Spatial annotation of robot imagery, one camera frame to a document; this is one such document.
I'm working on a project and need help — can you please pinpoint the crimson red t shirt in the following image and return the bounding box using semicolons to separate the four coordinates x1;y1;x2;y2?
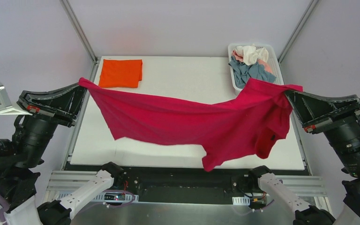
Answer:
78;78;303;172

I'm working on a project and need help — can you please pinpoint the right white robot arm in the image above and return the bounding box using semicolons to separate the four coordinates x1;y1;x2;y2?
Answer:
247;90;360;225

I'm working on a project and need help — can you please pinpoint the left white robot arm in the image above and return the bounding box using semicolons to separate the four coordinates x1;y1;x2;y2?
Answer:
0;82;124;225

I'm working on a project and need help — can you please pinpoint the folded orange t shirt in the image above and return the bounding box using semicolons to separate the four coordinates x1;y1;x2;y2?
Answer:
98;60;143;88

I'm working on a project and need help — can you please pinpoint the white plastic laundry basket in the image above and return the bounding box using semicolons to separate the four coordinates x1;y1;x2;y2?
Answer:
228;43;284;95

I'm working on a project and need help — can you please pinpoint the grey blue t shirt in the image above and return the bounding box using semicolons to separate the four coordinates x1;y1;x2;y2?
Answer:
229;56;277;89

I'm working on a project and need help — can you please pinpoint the cream white t shirt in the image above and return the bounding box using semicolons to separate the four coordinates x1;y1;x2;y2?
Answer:
232;45;269;66

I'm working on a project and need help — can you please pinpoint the light pink t shirt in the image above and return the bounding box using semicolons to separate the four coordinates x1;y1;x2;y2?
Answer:
232;50;274;74

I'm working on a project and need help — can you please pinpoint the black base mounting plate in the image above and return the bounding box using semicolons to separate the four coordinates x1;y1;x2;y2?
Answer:
63;163;311;206

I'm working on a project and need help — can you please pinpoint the right aluminium frame rail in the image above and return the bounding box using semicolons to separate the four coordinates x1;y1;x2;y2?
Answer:
278;0;321;64

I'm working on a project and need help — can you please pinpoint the aluminium frame rail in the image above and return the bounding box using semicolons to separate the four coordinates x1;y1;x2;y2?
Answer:
60;0;100;170
278;0;321;64

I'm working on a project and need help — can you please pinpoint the left white cable duct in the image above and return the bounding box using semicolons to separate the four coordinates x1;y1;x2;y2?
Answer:
57;192;140;203

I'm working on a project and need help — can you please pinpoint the white cable duct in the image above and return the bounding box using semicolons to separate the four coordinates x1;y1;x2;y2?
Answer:
232;196;250;206
57;192;140;203

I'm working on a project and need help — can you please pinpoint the left aluminium frame rail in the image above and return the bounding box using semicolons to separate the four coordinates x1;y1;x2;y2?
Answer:
60;0;100;170

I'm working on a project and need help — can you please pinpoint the right white cable duct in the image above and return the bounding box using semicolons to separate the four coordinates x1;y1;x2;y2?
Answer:
232;196;250;206

